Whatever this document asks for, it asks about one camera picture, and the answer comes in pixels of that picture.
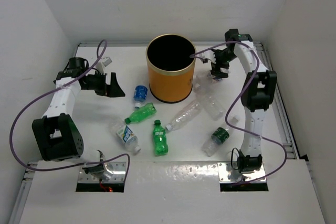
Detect orange cylindrical bin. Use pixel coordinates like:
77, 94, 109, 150
146, 34, 196, 103

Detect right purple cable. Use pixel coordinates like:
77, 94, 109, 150
190, 40, 287, 184

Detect green Sprite bottle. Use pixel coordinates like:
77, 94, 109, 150
152, 120, 169, 156

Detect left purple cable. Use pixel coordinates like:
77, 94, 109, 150
9, 39, 131, 173

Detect large clear crushed bottle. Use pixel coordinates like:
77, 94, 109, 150
195, 88, 226, 121

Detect small blue label bottle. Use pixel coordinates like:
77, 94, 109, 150
133, 85, 148, 109

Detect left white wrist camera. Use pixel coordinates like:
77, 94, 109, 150
94, 57, 112, 73

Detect green bottle sideways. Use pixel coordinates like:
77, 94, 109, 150
124, 103, 156, 124

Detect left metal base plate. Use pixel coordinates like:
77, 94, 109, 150
78, 162, 127, 184

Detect purple cable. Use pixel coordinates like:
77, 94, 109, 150
190, 40, 287, 184
9, 39, 131, 173

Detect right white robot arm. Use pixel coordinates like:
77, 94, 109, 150
211, 28, 277, 173

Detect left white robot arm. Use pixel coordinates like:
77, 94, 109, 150
32, 57, 125, 177

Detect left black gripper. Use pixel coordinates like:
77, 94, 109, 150
82, 70, 124, 98

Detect metal base plate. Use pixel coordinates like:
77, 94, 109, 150
217, 162, 266, 185
78, 162, 127, 184

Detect clear ribbed bottle white cap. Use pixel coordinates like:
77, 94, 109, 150
165, 100, 202, 132

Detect clear bottle white blue label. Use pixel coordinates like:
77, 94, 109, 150
109, 117, 141, 155

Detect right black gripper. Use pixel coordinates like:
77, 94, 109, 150
211, 49, 237, 79

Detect clear bottle dark green label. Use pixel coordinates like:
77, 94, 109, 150
202, 122, 235, 157

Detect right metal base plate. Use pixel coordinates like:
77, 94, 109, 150
217, 162, 266, 185

